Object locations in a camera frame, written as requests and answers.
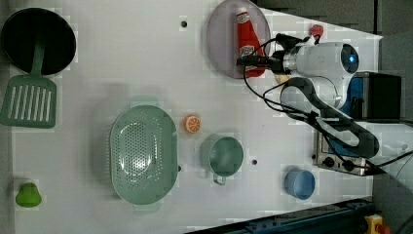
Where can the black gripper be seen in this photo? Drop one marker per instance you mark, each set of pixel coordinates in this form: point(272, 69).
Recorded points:
point(277, 61)

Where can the red ketchup bottle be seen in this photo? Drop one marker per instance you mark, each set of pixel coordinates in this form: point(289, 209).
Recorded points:
point(248, 42)

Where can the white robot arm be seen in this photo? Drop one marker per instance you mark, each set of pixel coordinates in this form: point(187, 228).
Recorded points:
point(317, 89)

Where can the grey round plate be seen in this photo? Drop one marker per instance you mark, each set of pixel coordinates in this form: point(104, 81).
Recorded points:
point(222, 35)

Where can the peeled toy banana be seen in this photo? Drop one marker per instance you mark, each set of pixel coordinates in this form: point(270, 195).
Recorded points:
point(280, 78)

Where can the pink toy strawberry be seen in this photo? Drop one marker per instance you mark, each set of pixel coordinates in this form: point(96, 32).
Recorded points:
point(316, 31)

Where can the orange slice toy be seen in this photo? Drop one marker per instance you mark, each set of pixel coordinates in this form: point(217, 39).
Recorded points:
point(192, 124)

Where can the green metal mug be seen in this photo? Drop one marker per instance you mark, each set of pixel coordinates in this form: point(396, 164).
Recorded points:
point(222, 156)

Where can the silver toaster oven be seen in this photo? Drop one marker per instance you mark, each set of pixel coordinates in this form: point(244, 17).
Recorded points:
point(373, 99)

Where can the blue cup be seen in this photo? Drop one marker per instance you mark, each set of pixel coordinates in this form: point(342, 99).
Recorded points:
point(300, 184)

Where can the green oval colander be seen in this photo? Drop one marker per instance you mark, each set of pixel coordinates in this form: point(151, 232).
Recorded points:
point(143, 154)

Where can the yellow red emergency button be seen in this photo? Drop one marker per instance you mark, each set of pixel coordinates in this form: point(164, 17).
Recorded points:
point(375, 225)

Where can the green slotted spatula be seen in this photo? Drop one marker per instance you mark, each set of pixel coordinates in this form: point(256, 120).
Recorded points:
point(30, 99)

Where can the black frying pan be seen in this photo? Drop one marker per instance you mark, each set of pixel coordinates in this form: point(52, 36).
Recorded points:
point(27, 28)

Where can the green toy pear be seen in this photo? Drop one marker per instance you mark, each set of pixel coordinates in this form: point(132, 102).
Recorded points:
point(28, 195)

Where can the blue aluminium frame rail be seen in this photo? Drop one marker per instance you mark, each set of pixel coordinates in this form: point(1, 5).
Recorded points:
point(339, 218)

